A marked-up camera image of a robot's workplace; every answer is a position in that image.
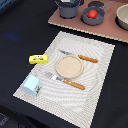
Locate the light blue milk carton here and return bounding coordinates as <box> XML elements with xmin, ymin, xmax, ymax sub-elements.
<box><xmin>21</xmin><ymin>75</ymin><xmax>41</xmax><ymax>96</ymax></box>

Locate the red toy tomato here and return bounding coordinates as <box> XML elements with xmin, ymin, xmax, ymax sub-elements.
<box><xmin>87</xmin><ymin>10</ymin><xmax>97</xmax><ymax>19</ymax></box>

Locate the grey frying pan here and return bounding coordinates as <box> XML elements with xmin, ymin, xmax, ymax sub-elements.
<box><xmin>81</xmin><ymin>0</ymin><xmax>116</xmax><ymax>26</ymax></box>

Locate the round wooden plate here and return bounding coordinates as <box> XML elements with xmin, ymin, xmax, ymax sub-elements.
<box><xmin>56</xmin><ymin>55</ymin><xmax>83</xmax><ymax>79</ymax></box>

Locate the woven beige placemat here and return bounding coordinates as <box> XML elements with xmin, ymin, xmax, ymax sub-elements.
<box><xmin>14</xmin><ymin>31</ymin><xmax>114</xmax><ymax>128</ymax></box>

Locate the grey cooking pot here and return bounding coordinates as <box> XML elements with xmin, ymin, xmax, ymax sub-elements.
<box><xmin>55</xmin><ymin>0</ymin><xmax>81</xmax><ymax>19</ymax></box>

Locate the wooden toy stove board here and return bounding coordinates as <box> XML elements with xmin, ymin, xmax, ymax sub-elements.
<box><xmin>48</xmin><ymin>0</ymin><xmax>128</xmax><ymax>43</ymax></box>

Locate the cream sink bowl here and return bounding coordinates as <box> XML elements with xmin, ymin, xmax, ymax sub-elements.
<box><xmin>116</xmin><ymin>4</ymin><xmax>128</xmax><ymax>30</ymax></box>

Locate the wooden handled toy fork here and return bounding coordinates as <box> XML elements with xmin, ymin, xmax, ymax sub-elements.
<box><xmin>45</xmin><ymin>72</ymin><xmax>85</xmax><ymax>90</ymax></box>

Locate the wooden handled toy knife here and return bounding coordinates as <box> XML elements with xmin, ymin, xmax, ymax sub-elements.
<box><xmin>59</xmin><ymin>50</ymin><xmax>98</xmax><ymax>63</ymax></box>

